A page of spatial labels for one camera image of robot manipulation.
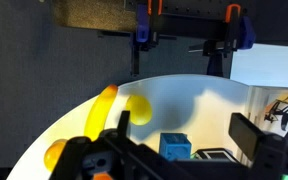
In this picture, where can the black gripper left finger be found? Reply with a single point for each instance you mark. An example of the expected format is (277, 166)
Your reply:
(124, 122)

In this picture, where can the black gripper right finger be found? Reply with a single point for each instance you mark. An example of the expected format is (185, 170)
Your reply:
(245, 133)

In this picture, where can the yellow lemon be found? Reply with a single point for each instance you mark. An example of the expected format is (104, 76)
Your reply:
(139, 110)

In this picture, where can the yellow toy banana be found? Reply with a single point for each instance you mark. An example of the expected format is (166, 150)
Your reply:
(99, 115)

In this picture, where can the blue plastic cube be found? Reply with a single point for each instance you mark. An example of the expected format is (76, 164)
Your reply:
(174, 146)

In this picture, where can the black vertical metal bar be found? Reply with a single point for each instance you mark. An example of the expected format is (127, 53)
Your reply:
(135, 56)

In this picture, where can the orange toy bell pepper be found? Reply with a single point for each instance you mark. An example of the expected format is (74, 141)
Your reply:
(53, 156)

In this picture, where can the brown cork board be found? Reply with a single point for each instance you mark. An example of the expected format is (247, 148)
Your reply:
(94, 13)

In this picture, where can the black bench top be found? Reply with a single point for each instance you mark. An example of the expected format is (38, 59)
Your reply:
(274, 20)

